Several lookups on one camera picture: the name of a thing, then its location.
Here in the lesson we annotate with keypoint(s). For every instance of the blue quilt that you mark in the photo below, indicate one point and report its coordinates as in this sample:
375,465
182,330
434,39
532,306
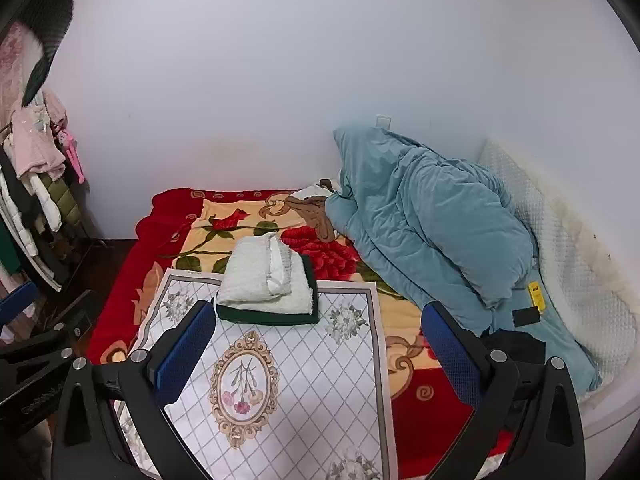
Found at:
430,210

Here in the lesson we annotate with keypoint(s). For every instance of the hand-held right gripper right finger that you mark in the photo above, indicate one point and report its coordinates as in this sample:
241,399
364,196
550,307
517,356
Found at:
445,345

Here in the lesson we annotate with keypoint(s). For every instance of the pink hanger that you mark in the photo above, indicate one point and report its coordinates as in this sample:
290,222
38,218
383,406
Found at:
75,160

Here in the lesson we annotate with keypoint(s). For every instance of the olive quilted jacket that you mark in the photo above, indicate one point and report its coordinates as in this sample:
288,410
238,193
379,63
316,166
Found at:
65,200

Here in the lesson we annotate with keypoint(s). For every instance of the white cloth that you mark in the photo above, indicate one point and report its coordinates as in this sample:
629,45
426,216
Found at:
310,192

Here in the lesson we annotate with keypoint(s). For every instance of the small dark object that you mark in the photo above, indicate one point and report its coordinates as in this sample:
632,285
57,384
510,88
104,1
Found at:
326,183

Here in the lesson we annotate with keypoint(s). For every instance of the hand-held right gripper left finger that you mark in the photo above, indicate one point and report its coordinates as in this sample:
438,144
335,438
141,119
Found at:
182,345

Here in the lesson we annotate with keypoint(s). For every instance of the white flower-print quilted mat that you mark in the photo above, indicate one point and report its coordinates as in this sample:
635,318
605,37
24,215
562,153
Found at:
310,360

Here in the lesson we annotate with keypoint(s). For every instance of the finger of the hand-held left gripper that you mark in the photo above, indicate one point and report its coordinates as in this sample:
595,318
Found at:
17,305
60,322

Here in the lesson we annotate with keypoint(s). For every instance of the metal clothes rack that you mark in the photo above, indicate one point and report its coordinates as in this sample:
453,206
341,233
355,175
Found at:
87,245

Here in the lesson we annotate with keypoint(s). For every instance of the black cloth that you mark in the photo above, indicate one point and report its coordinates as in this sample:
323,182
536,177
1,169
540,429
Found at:
515,347

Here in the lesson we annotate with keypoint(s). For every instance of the small black rectangular item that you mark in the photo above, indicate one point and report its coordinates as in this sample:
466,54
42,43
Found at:
526,316

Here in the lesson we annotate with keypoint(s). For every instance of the white textured pillow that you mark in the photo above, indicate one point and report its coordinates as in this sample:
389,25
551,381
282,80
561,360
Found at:
575,260

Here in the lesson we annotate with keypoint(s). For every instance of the red floral blanket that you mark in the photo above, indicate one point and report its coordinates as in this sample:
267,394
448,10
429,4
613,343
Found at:
165,225

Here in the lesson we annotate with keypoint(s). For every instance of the dark green sweater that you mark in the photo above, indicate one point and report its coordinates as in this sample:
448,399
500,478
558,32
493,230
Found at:
270,319

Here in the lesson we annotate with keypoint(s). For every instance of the white puffer jacket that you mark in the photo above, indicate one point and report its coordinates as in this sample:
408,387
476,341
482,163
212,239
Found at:
30,230

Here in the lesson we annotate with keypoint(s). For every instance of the pale pink garment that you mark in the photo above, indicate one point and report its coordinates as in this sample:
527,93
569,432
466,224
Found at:
37,145

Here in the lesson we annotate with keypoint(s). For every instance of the green hanging garment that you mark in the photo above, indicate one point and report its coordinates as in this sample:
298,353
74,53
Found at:
7,247

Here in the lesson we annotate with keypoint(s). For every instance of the wall socket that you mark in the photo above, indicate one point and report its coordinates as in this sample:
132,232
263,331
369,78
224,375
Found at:
383,121

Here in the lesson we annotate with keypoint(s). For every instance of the white fuzzy jacket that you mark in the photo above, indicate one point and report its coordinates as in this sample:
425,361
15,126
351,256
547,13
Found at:
255,275

